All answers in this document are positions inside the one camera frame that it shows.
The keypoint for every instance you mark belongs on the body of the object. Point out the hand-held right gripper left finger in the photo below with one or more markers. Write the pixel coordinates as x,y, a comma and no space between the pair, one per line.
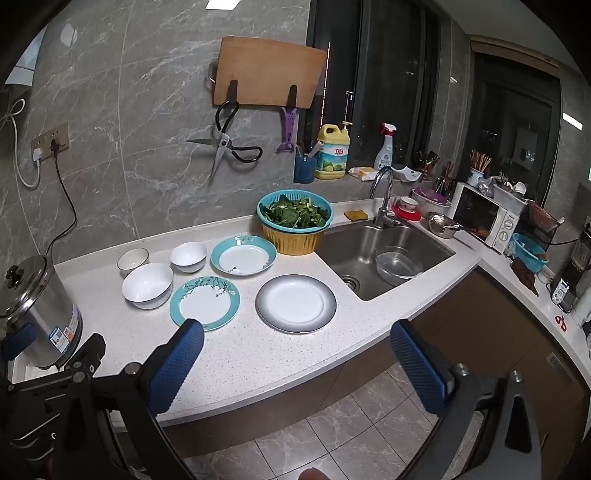
178,364

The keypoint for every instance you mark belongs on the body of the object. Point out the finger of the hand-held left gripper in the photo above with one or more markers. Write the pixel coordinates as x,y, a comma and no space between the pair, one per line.
90,353
18,344

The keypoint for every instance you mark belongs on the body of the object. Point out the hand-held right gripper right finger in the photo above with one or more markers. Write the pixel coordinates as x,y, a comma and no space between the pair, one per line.
418,369

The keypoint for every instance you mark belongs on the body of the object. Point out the teal floral plate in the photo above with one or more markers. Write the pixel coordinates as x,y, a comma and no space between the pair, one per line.
244,257
203,304

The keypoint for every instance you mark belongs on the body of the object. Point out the large white bowl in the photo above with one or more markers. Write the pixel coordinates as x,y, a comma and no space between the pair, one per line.
147,286

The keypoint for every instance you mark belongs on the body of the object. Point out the small dark-rimmed white bowl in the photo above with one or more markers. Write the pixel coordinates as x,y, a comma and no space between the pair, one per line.
133,261

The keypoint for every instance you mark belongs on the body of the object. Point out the small plain white bowl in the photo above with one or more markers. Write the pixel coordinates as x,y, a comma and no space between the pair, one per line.
188,256

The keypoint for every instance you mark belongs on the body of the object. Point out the person's right hand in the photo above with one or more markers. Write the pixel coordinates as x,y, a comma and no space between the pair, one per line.
315,474

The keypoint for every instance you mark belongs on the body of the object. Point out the stainless steel rice cooker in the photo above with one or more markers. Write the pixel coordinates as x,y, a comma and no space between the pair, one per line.
41,318

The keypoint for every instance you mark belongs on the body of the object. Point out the brown base cabinet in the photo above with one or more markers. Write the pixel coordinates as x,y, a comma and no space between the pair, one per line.
485,314

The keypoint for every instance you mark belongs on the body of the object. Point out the clear bowl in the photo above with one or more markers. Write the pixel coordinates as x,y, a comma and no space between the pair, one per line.
399,267

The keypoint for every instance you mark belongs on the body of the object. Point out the stainless steel sink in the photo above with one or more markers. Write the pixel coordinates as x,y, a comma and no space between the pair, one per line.
351,251

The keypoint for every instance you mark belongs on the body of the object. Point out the brown cloth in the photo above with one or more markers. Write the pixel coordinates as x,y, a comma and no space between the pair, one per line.
524,277

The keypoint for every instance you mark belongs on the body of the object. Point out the small steel bowl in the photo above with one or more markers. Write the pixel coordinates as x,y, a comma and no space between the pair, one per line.
443,225

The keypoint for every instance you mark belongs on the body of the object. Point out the red small scissors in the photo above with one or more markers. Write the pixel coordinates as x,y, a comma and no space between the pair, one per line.
562,322

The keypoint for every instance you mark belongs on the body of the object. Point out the red round lid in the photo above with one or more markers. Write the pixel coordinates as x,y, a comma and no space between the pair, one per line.
406,214

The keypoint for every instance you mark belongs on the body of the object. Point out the teal plastic basket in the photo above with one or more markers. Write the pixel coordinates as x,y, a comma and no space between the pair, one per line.
528,254

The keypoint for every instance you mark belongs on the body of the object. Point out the yellow sponge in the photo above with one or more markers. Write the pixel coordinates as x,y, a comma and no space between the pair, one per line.
356,214

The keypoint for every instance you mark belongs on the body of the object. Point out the small patterned bowl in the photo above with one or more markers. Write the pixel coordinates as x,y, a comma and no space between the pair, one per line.
408,203

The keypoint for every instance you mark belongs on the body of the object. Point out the yellow ribbed basin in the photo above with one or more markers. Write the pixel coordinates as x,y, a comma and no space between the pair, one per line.
291,242

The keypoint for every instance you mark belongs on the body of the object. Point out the white microwave oven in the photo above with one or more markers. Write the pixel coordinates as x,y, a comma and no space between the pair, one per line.
480,214

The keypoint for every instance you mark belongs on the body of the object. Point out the chrome faucet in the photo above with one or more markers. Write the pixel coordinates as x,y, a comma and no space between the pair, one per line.
382,203

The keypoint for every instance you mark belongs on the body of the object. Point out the pink basin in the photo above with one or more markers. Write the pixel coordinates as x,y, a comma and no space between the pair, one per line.
431,198

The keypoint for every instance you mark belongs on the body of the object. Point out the black kitchen appliance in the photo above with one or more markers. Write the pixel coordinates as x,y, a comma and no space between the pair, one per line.
572,277

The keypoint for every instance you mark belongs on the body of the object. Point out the green leafy vegetables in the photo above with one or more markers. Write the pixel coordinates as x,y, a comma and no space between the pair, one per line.
295,212

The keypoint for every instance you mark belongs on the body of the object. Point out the white dish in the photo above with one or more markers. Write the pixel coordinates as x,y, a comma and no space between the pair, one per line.
406,174

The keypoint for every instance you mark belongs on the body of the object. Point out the ceramic chopstick holder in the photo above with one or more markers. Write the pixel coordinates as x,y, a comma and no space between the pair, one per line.
476,177

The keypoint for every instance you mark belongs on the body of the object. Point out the white yellow cloth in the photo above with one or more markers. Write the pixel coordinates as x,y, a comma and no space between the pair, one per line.
362,173

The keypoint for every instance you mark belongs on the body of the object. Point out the white spray bottle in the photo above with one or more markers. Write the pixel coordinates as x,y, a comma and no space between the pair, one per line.
384,154

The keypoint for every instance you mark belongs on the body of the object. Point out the blue cup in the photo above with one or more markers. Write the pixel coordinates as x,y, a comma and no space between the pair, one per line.
304,170

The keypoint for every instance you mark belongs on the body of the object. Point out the yellow detergent bottle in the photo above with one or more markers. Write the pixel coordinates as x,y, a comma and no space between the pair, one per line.
331,157

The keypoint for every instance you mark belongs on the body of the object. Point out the purple peeler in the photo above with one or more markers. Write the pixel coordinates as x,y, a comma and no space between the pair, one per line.
288,131

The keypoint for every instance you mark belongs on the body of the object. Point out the dark window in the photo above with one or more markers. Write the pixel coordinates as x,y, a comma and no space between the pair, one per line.
512,124
392,69

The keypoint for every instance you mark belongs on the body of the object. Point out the white water heater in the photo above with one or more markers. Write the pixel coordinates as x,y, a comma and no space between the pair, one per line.
23,60

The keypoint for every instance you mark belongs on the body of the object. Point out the wooden cutting board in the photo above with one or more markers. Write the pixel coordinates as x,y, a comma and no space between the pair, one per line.
268,69

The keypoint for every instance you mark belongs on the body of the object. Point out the wall power outlet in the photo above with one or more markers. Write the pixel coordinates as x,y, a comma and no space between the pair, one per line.
62,134

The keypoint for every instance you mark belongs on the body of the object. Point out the black wall hook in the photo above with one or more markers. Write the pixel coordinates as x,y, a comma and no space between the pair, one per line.
292,97
232,91

